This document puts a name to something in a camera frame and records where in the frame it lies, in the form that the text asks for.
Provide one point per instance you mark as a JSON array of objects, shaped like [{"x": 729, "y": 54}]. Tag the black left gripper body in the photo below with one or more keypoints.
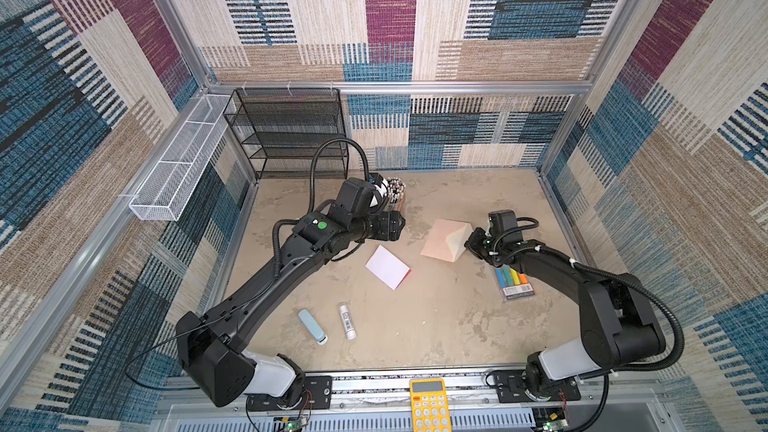
[{"x": 383, "y": 228}]

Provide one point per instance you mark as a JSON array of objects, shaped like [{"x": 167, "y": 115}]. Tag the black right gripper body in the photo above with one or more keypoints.
[{"x": 482, "y": 245}]

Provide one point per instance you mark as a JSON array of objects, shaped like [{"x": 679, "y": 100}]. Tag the pink paper envelope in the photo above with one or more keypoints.
[{"x": 446, "y": 240}]

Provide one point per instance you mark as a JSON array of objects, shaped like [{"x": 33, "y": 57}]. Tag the pink lined letter paper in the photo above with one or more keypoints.
[{"x": 387, "y": 267}]

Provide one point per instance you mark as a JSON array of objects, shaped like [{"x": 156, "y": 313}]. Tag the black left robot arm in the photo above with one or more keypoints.
[{"x": 211, "y": 347}]

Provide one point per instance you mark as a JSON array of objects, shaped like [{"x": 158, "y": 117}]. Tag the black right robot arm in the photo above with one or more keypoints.
[{"x": 623, "y": 326}]

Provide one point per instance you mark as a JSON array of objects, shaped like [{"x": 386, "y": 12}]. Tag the pencil holder cup with pencils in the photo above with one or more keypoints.
[{"x": 395, "y": 194}]

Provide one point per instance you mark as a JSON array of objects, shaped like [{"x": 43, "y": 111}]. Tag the highlighter marker pack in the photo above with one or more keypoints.
[{"x": 512, "y": 284}]

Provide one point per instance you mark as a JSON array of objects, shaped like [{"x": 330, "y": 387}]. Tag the white glue stick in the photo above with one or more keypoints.
[{"x": 349, "y": 329}]

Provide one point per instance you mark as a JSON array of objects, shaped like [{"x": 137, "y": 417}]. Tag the yellow calculator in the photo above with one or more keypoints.
[{"x": 429, "y": 406}]

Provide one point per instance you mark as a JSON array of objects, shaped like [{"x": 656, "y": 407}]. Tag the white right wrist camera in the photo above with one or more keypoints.
[{"x": 501, "y": 220}]

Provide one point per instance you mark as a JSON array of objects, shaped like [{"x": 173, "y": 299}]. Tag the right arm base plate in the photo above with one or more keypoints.
[{"x": 521, "y": 386}]

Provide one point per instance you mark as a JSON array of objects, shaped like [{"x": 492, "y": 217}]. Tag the black wire mesh shelf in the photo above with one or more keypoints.
[{"x": 280, "y": 130}]

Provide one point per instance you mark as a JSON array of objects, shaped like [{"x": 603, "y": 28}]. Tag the aluminium front rail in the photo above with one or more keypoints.
[{"x": 379, "y": 400}]

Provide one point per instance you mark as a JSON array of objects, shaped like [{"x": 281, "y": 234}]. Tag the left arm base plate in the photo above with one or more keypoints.
[{"x": 305, "y": 392}]

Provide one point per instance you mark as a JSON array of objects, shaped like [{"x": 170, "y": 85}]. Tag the white wire mesh basket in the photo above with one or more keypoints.
[{"x": 166, "y": 191}]

